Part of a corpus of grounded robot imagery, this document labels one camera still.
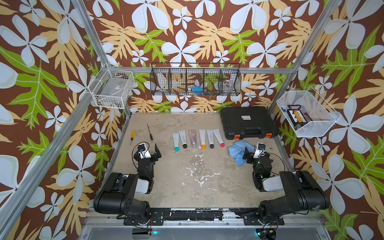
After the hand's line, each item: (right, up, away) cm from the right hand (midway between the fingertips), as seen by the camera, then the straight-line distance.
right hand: (253, 148), depth 90 cm
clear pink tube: (-37, +6, +15) cm, 41 cm away
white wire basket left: (-85, +35, -6) cm, 92 cm away
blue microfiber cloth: (-10, -3, +3) cm, 10 cm away
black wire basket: (-35, +45, +6) cm, 57 cm away
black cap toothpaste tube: (-44, +5, +14) cm, 47 cm away
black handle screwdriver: (-67, +6, +14) cm, 69 cm away
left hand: (-64, +2, -3) cm, 64 cm away
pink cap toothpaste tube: (-19, +8, +17) cm, 27 cm away
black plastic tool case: (+3, +16, +17) cm, 24 cm away
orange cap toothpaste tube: (-30, +7, +14) cm, 34 cm away
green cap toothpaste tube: (-49, +5, +14) cm, 52 cm away
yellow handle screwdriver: (-81, +6, +17) cm, 83 cm away
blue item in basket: (-34, +37, +4) cm, 50 cm away
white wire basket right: (+27, +21, -8) cm, 35 cm away
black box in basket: (+21, +19, -8) cm, 29 cm away
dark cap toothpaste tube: (-25, +5, +13) cm, 29 cm away
